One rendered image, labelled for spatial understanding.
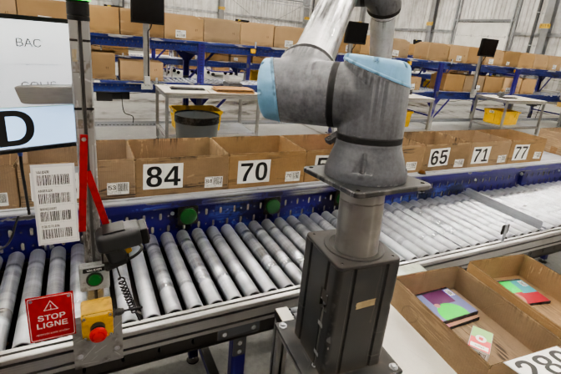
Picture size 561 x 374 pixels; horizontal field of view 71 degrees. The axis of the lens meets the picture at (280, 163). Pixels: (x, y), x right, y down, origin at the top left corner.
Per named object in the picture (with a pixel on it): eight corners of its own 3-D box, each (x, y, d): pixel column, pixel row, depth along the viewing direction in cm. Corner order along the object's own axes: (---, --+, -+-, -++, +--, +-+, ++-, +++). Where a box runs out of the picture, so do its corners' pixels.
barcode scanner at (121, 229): (154, 261, 98) (148, 224, 94) (103, 275, 93) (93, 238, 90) (150, 248, 104) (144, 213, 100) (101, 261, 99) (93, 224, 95)
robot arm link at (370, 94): (403, 143, 81) (416, 55, 77) (322, 133, 86) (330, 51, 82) (404, 132, 95) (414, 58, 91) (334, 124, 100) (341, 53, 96)
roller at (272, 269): (283, 300, 135) (285, 288, 133) (233, 230, 178) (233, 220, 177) (296, 297, 137) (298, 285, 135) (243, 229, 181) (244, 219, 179)
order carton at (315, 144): (302, 184, 193) (306, 150, 188) (277, 164, 218) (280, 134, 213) (366, 178, 211) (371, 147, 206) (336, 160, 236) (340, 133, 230)
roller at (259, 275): (266, 304, 132) (267, 291, 130) (219, 232, 176) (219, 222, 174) (280, 301, 134) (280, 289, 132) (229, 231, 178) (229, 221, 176)
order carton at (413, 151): (366, 178, 211) (371, 147, 206) (336, 160, 236) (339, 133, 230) (420, 173, 228) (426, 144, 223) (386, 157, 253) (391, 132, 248)
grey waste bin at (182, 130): (197, 178, 431) (199, 120, 412) (164, 167, 454) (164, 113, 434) (225, 167, 473) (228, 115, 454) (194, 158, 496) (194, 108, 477)
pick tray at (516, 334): (480, 398, 97) (490, 366, 94) (387, 301, 131) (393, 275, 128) (557, 372, 108) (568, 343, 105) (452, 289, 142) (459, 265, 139)
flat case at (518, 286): (550, 304, 137) (551, 300, 137) (507, 310, 132) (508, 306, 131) (518, 281, 150) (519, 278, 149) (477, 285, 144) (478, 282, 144)
